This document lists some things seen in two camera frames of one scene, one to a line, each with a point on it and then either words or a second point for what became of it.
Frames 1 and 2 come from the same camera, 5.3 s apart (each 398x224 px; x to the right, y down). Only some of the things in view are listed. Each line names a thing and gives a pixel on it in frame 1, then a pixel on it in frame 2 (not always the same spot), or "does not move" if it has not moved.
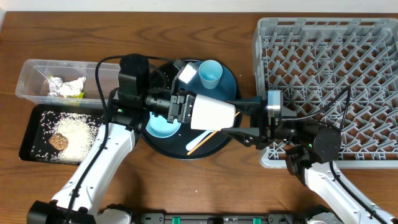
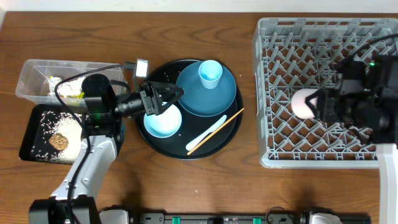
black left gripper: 179,109 -> 149,100
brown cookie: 58,141 does not move
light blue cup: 210,72 does not move
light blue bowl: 160,127 does not move
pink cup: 212,114 -> 300,107
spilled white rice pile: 81,130 does not move
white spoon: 198,139 does not move
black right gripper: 252,134 -> 326,98
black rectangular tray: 60,134 does not move
